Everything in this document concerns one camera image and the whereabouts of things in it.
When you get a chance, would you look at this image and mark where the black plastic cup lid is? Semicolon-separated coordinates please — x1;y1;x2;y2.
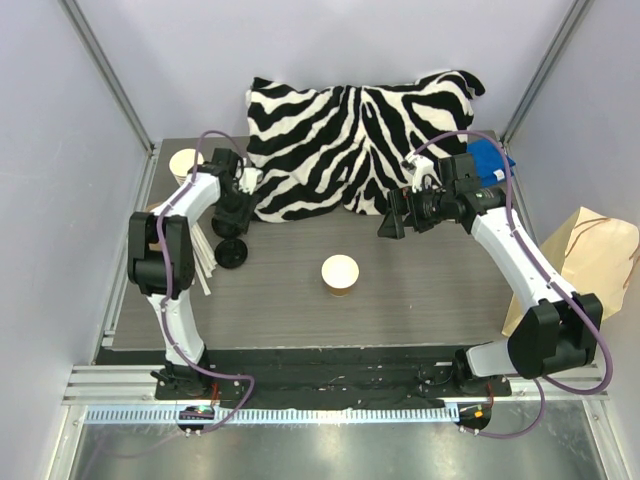
214;238;248;269

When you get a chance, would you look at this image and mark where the single brown paper cup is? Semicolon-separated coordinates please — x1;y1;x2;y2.
321;254;360;297

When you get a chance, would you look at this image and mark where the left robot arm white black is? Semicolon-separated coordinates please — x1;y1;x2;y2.
127;149;262;399

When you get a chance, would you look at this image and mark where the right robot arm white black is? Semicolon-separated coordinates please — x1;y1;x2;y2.
377;153;603;395

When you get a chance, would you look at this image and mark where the white wrapped straws bundle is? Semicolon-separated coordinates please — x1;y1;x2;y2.
191;223;216;296

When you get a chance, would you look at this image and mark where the stack of brown paper cups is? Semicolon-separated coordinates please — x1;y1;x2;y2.
169;148;204;186

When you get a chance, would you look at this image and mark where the blue cloth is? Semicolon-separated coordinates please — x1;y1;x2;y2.
467;139;507;187

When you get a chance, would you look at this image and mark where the brown cardboard cup carrier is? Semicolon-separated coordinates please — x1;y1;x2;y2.
143;202;162;213

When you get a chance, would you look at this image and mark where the zebra print pillow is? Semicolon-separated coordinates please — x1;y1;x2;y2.
246;70;485;223

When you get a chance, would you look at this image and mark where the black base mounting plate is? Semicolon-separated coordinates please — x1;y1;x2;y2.
96;346;512;410

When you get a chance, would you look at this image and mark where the brown paper bag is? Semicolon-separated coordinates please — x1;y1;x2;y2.
501;205;640;344

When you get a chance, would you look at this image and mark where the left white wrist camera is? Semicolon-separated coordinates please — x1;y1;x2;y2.
238;167;263;195

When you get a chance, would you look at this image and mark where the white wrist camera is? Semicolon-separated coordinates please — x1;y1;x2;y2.
238;167;263;195
401;153;441;193

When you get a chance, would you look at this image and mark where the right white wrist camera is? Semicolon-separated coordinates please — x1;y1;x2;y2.
401;153;441;193

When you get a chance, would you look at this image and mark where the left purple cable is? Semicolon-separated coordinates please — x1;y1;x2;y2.
107;129;256;439

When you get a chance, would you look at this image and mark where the purple cable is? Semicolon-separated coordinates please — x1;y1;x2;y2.
107;129;256;439
407;130;614;441

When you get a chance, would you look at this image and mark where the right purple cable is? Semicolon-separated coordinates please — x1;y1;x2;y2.
407;130;614;441

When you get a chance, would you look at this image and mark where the white slotted cable duct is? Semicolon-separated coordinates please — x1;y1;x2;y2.
85;403;459;426

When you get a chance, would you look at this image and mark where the right aluminium frame post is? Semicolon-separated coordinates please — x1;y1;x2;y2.
500;0;594;145

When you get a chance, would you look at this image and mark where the aluminium frame post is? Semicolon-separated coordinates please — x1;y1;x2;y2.
500;0;594;145
58;0;154;157

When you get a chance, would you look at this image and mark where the left aluminium frame post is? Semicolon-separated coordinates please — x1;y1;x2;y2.
58;0;154;157

